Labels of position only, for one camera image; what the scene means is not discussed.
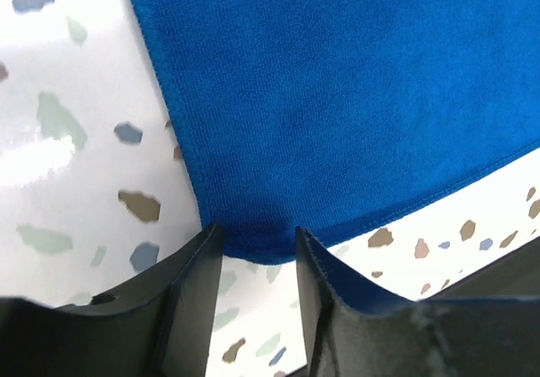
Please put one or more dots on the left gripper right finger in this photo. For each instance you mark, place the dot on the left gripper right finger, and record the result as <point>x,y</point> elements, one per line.
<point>485,325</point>

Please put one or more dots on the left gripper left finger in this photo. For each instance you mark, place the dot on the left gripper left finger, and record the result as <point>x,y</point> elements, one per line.
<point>158,323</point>

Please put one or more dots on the blue towel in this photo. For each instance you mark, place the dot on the blue towel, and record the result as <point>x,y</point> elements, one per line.
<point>403,133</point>

